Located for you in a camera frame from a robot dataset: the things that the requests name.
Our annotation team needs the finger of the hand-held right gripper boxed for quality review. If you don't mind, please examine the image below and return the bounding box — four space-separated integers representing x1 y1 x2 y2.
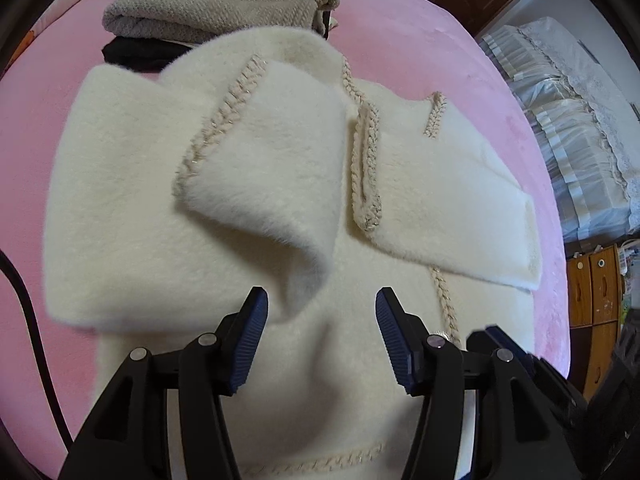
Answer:
466 325 539 377

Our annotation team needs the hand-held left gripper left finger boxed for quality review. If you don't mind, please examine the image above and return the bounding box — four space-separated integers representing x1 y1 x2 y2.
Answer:
59 286 271 480

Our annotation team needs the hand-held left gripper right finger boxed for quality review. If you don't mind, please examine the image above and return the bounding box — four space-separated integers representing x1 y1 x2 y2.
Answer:
375 287 582 480

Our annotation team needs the cream fluffy coat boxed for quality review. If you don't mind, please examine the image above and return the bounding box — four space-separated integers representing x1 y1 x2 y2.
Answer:
42 25 546 480

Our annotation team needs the wooden cabinet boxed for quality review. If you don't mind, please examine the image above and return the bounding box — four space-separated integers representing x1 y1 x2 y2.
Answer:
565 244 626 401

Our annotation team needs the white power strip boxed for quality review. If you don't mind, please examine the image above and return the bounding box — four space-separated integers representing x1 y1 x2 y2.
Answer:
617 239 640 278

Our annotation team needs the white lace furniture cover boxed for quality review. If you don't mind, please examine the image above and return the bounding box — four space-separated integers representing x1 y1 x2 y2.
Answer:
477 16 640 243

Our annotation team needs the pink bed sheet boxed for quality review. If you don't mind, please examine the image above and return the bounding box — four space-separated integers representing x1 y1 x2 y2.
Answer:
0 0 573 467

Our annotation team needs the black folded garment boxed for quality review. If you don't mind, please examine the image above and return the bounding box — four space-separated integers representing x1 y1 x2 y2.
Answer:
101 35 193 72

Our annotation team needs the floral printed quilt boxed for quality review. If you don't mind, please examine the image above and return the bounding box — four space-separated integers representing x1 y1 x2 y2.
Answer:
12 0 118 63

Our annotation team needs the black cable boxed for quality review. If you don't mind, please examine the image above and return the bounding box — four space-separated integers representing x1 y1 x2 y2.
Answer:
0 250 73 443

